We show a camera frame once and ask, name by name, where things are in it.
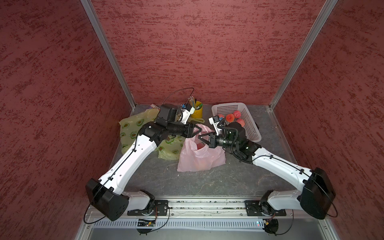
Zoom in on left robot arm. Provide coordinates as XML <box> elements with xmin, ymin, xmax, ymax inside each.
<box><xmin>86</xmin><ymin>104</ymin><xmax>202</xmax><ymax>221</ymax></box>

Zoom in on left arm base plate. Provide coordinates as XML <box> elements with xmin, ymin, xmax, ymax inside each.
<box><xmin>127</xmin><ymin>200</ymin><xmax>169</xmax><ymax>217</ymax></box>

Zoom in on pink plastic bag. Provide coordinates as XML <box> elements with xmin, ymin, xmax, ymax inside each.
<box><xmin>177</xmin><ymin>124</ymin><xmax>226</xmax><ymax>172</ymax></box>

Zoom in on pencils in cup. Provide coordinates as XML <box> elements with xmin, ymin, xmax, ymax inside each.
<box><xmin>188</xmin><ymin>96</ymin><xmax>203</xmax><ymax>110</ymax></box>

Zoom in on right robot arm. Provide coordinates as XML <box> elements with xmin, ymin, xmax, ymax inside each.
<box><xmin>198</xmin><ymin>121</ymin><xmax>336</xmax><ymax>220</ymax></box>

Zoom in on white plastic basket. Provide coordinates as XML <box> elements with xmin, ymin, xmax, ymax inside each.
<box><xmin>211</xmin><ymin>103</ymin><xmax>262</xmax><ymax>143</ymax></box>

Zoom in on peach front orange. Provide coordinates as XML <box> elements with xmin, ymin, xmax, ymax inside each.
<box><xmin>197</xmin><ymin>142</ymin><xmax>206</xmax><ymax>150</ymax></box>

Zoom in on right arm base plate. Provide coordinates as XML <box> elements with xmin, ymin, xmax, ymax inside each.
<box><xmin>245</xmin><ymin>200</ymin><xmax>287</xmax><ymax>218</ymax></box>

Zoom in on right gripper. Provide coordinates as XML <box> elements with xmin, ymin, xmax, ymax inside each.
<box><xmin>197</xmin><ymin>130</ymin><xmax>238</xmax><ymax>149</ymax></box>

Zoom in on yellow pencil cup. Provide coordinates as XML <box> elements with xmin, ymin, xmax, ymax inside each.
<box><xmin>191</xmin><ymin>101</ymin><xmax>204</xmax><ymax>119</ymax></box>

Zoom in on green avocado print bag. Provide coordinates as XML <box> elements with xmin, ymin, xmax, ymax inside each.
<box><xmin>119</xmin><ymin>108</ymin><xmax>186</xmax><ymax>160</ymax></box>

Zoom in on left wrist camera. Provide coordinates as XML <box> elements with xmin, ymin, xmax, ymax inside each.
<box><xmin>179</xmin><ymin>104</ymin><xmax>196</xmax><ymax>125</ymax></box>

